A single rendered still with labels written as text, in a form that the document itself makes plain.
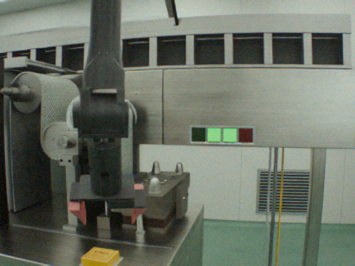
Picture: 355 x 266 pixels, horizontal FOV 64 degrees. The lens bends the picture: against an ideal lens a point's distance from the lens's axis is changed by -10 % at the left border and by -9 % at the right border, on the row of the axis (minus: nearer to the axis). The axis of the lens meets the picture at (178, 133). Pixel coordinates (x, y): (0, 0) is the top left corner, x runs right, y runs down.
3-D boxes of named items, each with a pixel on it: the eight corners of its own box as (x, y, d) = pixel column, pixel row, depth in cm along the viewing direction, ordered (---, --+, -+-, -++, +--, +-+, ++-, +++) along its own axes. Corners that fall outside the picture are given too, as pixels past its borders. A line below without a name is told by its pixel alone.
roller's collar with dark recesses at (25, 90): (7, 102, 96) (7, 83, 96) (19, 102, 102) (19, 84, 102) (21, 101, 95) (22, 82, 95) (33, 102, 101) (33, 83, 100)
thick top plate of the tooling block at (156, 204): (111, 211, 91) (110, 191, 90) (152, 184, 130) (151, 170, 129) (162, 216, 87) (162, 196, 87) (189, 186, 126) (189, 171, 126)
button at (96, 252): (81, 266, 68) (80, 257, 68) (95, 254, 75) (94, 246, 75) (108, 271, 67) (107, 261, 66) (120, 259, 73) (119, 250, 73)
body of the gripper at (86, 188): (81, 182, 58) (78, 151, 55) (133, 181, 60) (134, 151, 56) (78, 206, 53) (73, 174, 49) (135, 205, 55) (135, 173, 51)
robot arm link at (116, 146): (85, 143, 47) (122, 143, 48) (89, 120, 53) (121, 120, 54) (88, 177, 51) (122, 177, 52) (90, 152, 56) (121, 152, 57)
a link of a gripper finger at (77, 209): (75, 210, 63) (70, 176, 58) (109, 209, 64) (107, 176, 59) (73, 235, 57) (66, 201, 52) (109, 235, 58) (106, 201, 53)
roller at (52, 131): (41, 157, 100) (40, 121, 99) (79, 150, 125) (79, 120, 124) (70, 159, 97) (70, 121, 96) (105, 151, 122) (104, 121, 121)
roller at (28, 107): (11, 113, 103) (12, 74, 102) (52, 113, 128) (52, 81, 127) (42, 113, 100) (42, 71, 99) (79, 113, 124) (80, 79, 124)
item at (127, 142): (104, 190, 95) (103, 132, 94) (131, 177, 118) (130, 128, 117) (105, 191, 95) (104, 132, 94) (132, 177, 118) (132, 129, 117)
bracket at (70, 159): (61, 230, 91) (57, 132, 90) (72, 223, 98) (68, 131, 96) (75, 232, 90) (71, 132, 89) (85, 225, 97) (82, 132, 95)
